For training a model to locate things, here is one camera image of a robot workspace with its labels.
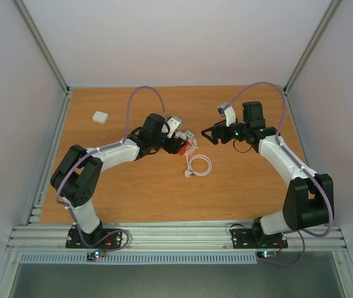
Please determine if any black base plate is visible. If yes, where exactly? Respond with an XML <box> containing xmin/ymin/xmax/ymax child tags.
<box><xmin>231</xmin><ymin>228</ymin><xmax>288</xmax><ymax>250</ymax></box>
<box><xmin>65</xmin><ymin>227</ymin><xmax>123</xmax><ymax>250</ymax></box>

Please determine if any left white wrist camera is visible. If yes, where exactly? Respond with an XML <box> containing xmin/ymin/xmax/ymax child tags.
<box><xmin>165</xmin><ymin>117</ymin><xmax>183</xmax><ymax>138</ymax></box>

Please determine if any orange cube socket adapter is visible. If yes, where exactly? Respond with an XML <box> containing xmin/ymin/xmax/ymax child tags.
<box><xmin>178</xmin><ymin>140</ymin><xmax>196</xmax><ymax>156</ymax></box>

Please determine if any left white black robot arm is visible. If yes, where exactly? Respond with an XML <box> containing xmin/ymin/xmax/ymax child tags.
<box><xmin>50</xmin><ymin>114</ymin><xmax>187</xmax><ymax>247</ymax></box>

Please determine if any right small circuit board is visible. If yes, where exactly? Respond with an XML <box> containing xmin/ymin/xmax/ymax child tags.
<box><xmin>257</xmin><ymin>251</ymin><xmax>278</xmax><ymax>260</ymax></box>

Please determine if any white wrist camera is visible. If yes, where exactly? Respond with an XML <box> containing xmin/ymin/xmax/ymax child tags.
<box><xmin>217</xmin><ymin>102</ymin><xmax>237</xmax><ymax>127</ymax></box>
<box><xmin>165</xmin><ymin>117</ymin><xmax>183</xmax><ymax>138</ymax></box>

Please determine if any aluminium rail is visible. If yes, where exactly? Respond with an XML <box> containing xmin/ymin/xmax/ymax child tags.
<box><xmin>6</xmin><ymin>222</ymin><xmax>348</xmax><ymax>252</ymax></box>
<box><xmin>22</xmin><ymin>89</ymin><xmax>73</xmax><ymax>226</ymax></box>

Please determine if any small white cube charger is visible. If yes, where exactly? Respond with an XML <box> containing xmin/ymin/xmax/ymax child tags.
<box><xmin>175</xmin><ymin>132</ymin><xmax>187</xmax><ymax>140</ymax></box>

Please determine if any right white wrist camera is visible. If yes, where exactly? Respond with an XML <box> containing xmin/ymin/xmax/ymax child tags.
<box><xmin>217</xmin><ymin>102</ymin><xmax>237</xmax><ymax>127</ymax></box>

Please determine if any small circuit board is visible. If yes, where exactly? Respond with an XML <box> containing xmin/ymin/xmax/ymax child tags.
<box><xmin>257</xmin><ymin>251</ymin><xmax>278</xmax><ymax>260</ymax></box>
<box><xmin>86</xmin><ymin>250</ymin><xmax>106</xmax><ymax>261</ymax></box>

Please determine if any white usb charger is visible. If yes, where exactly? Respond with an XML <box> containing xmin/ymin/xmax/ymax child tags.
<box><xmin>92</xmin><ymin>111</ymin><xmax>108</xmax><ymax>124</ymax></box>

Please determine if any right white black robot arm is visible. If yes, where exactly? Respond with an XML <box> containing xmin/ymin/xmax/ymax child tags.
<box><xmin>201</xmin><ymin>101</ymin><xmax>334</xmax><ymax>246</ymax></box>

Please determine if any left side aluminium rail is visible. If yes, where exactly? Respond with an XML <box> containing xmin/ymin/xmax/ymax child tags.
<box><xmin>22</xmin><ymin>89</ymin><xmax>73</xmax><ymax>226</ymax></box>

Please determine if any aluminium front rail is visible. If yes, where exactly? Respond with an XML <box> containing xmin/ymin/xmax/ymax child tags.
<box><xmin>6</xmin><ymin>222</ymin><xmax>348</xmax><ymax>252</ymax></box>

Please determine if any aluminium frame post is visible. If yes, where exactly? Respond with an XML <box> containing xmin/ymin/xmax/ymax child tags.
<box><xmin>283</xmin><ymin>0</ymin><xmax>342</xmax><ymax>94</ymax></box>
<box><xmin>12</xmin><ymin>0</ymin><xmax>70</xmax><ymax>94</ymax></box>

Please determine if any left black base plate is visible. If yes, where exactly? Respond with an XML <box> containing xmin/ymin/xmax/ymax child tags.
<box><xmin>65</xmin><ymin>227</ymin><xmax>123</xmax><ymax>250</ymax></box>

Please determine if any green plug adapter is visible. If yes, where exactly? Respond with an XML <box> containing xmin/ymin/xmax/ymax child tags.
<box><xmin>185</xmin><ymin>130</ymin><xmax>195</xmax><ymax>139</ymax></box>

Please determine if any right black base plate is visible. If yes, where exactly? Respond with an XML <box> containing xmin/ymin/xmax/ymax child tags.
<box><xmin>231</xmin><ymin>228</ymin><xmax>288</xmax><ymax>250</ymax></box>

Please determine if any round white socket base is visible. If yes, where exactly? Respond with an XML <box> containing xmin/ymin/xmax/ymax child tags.
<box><xmin>180</xmin><ymin>137</ymin><xmax>198</xmax><ymax>156</ymax></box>

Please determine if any coiled white power cord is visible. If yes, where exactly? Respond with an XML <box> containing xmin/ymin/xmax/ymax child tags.
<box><xmin>183</xmin><ymin>154</ymin><xmax>213</xmax><ymax>179</ymax></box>

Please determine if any left aluminium frame post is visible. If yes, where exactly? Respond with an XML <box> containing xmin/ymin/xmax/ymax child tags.
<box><xmin>12</xmin><ymin>0</ymin><xmax>70</xmax><ymax>94</ymax></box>

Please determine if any left small circuit board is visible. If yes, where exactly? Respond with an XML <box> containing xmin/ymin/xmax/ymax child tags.
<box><xmin>86</xmin><ymin>250</ymin><xmax>106</xmax><ymax>261</ymax></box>

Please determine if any grey slotted cable duct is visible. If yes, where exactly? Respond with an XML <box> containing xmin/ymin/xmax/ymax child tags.
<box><xmin>19</xmin><ymin>252</ymin><xmax>257</xmax><ymax>265</ymax></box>

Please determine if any right aluminium frame post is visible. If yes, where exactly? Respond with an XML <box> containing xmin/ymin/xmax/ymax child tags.
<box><xmin>283</xmin><ymin>0</ymin><xmax>342</xmax><ymax>94</ymax></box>

